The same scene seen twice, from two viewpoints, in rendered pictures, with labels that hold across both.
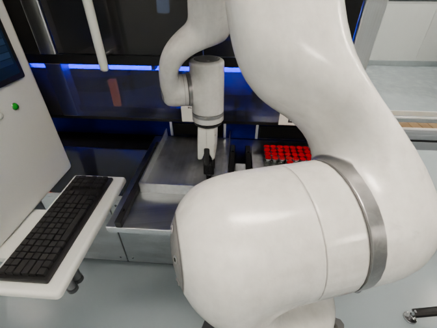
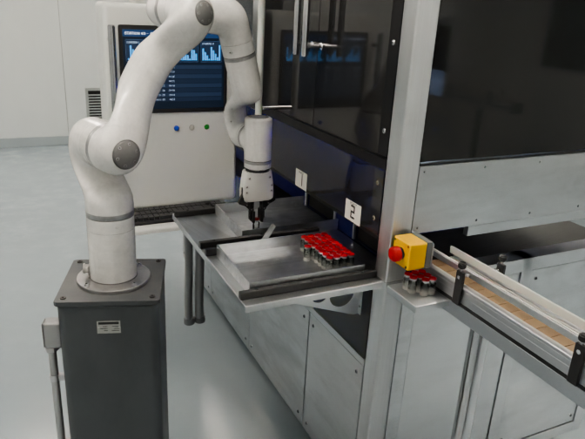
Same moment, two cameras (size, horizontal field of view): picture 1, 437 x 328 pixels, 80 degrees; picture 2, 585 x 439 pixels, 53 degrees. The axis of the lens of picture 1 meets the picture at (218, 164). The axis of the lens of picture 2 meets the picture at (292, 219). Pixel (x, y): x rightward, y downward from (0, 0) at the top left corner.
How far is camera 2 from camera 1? 156 cm
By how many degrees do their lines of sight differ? 54
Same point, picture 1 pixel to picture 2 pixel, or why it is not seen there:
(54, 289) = not seen: hidden behind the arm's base
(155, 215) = (196, 224)
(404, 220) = (97, 134)
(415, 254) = (93, 145)
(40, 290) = not seen: hidden behind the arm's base
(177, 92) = (231, 132)
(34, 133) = (211, 151)
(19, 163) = (188, 164)
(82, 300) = (195, 352)
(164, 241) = (271, 336)
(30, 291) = not seen: hidden behind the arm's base
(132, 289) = (227, 377)
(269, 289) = (72, 136)
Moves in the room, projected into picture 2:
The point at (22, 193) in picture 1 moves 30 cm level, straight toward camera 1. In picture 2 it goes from (178, 185) to (141, 208)
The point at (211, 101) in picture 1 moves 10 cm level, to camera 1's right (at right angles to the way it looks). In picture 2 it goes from (247, 147) to (262, 155)
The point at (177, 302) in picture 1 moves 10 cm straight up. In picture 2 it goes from (238, 417) to (238, 396)
